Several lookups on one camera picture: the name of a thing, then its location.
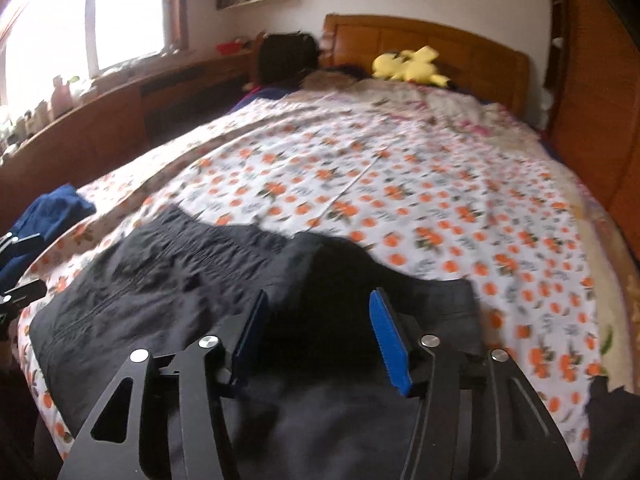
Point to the floral orange print bedsheet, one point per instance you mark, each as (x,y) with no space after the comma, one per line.
(400,185)

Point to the pink bottle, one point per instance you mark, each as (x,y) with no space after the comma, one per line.
(61,95)

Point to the fur-trimmed garment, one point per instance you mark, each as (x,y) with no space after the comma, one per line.
(327,80)

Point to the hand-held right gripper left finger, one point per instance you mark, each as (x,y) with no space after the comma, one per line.
(252,340)

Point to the yellow plush toy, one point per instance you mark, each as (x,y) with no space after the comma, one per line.
(405,66)

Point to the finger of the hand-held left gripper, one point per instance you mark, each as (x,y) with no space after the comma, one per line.
(22,294)
(20,242)

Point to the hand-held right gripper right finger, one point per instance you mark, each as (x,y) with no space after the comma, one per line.
(392,345)

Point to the black bag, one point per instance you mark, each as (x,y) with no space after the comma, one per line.
(285,60)

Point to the black jacket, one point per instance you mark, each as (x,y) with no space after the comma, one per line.
(175,280)

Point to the wooden bed headboard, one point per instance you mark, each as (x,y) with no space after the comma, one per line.
(480,65)

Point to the wooden window cabinet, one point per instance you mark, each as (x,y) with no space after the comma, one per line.
(100,135)

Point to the wooden wardrobe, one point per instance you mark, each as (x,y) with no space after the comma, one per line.
(600,100)

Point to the dark cloth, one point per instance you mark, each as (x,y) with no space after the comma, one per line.
(617,430)

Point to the red bowl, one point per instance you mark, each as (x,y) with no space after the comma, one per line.
(228,48)

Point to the blue cloth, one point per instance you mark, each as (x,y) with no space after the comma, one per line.
(45,215)

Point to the window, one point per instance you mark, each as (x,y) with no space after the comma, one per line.
(125,15)

